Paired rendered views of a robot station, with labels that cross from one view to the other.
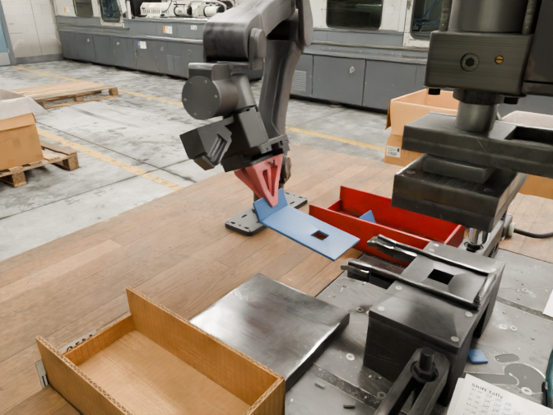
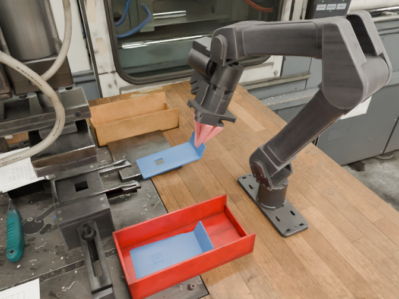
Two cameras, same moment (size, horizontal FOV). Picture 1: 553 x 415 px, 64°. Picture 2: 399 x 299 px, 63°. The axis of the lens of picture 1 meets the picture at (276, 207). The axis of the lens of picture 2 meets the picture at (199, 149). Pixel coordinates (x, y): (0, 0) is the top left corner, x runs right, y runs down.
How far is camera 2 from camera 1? 1.07 m
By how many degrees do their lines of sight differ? 94
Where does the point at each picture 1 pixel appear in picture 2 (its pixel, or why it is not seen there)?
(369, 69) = not seen: outside the picture
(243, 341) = (138, 143)
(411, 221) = (180, 272)
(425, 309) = not seen: hidden behind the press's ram
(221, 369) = (124, 130)
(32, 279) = (237, 107)
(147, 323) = (166, 120)
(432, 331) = not seen: hidden behind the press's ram
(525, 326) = (45, 258)
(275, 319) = (141, 155)
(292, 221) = (180, 153)
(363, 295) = (136, 202)
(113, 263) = (237, 127)
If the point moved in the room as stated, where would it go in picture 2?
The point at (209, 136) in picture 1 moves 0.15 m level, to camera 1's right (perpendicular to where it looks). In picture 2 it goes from (194, 77) to (159, 105)
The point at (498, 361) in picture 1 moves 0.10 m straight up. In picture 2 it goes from (48, 223) to (34, 191)
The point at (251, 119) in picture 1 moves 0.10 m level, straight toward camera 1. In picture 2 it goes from (203, 87) to (162, 79)
